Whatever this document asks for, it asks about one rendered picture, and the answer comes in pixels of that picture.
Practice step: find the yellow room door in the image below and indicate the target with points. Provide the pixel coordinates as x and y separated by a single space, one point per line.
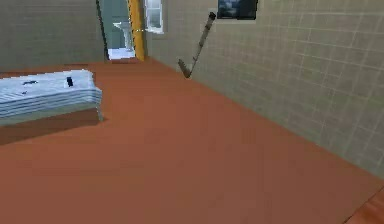
137 30

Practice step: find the white striped bed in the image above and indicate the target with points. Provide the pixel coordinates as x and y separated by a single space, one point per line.
46 96

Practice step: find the dark flat object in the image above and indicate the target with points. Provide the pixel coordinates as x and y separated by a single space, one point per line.
30 82

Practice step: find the small black object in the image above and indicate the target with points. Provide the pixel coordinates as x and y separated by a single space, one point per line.
69 81

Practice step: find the dark framed picture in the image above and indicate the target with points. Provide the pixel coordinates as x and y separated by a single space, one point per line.
237 8

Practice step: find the white pedestal sink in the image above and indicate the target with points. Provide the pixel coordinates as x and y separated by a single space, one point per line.
125 31

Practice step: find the white framed window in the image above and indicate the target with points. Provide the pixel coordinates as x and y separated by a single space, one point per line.
154 15

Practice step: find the grey hockey stick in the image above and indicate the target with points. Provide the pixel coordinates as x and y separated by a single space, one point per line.
201 44

